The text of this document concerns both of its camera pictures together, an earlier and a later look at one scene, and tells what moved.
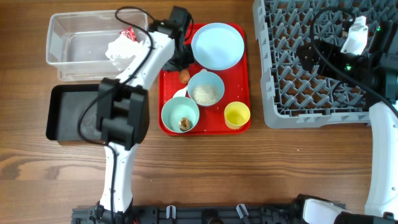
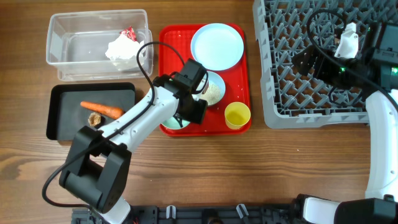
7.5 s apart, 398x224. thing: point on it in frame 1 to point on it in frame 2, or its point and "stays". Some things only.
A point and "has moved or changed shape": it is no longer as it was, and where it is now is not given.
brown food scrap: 184,124 to 94,119
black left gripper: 172,65 to 200,114
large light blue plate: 217,46 stays
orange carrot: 184,76 has moved or changed shape
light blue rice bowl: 206,88 stays
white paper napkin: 122,47 stays
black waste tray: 66,103 stays
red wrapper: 129,32 stays
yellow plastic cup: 236,114 stays
